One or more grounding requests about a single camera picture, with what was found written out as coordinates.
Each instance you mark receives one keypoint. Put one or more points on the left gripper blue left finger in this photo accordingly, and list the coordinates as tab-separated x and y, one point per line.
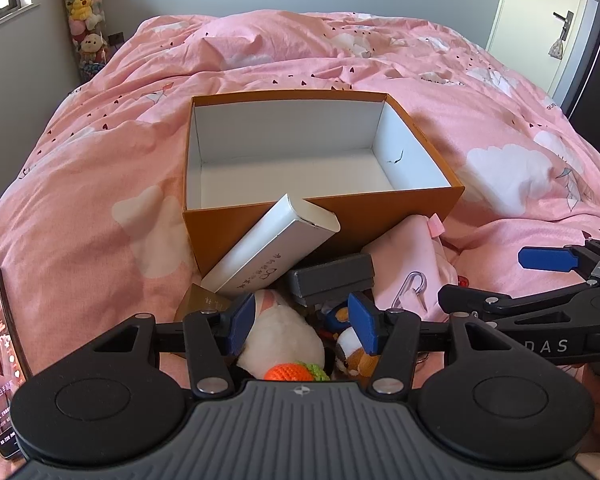
241	315

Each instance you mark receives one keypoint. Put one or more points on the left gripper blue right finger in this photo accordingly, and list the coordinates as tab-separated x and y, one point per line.
370	324

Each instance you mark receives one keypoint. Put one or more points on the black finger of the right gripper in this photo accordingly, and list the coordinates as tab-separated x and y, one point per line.
455	299

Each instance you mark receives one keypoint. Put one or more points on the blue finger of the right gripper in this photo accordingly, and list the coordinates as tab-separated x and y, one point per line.
548	259

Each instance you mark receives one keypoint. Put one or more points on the white pink striped plush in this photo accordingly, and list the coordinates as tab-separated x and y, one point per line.
279	335

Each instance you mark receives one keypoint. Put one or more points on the penguin and dog plush keychain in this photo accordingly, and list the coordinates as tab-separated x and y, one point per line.
345	357

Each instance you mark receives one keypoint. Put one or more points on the small gold cardboard box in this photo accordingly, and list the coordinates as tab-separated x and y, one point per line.
197	299

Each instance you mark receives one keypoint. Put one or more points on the pink quilted wallet pouch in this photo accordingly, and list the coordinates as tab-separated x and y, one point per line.
410	267

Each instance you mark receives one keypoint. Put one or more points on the dark grey gift box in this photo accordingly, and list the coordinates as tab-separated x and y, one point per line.
331	282

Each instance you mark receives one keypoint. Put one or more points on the long white silver box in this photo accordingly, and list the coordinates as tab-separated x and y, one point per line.
289	231

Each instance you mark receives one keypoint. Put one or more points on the orange crochet carrot ball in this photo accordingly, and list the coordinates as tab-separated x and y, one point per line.
296	372

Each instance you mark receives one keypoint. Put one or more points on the white bedroom door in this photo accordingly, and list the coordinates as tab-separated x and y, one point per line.
525	37

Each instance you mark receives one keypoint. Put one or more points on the orange cardboard storage box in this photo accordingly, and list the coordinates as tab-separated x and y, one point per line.
357	154

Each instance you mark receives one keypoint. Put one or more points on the pink patterned bed duvet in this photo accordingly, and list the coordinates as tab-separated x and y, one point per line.
95	258

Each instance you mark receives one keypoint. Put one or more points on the hanging plush toy column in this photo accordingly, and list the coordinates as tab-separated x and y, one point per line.
86	21

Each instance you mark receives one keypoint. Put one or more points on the black door handle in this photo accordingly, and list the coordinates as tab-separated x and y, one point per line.
566	24

